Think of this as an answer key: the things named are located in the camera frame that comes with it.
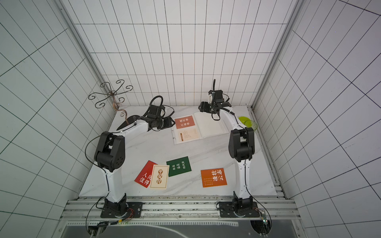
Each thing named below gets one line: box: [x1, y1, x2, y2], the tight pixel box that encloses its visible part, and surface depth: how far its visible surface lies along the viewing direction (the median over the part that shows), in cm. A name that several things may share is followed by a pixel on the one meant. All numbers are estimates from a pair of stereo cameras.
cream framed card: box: [149, 164, 170, 190], surface depth 85 cm
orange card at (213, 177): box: [200, 167, 228, 188], surface depth 85 cm
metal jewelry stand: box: [88, 79, 133, 125], surface depth 87 cm
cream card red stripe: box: [176, 125, 202, 143], surface depth 105 cm
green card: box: [166, 156, 192, 178], surface depth 89 cm
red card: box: [133, 160, 158, 188], surface depth 86 cm
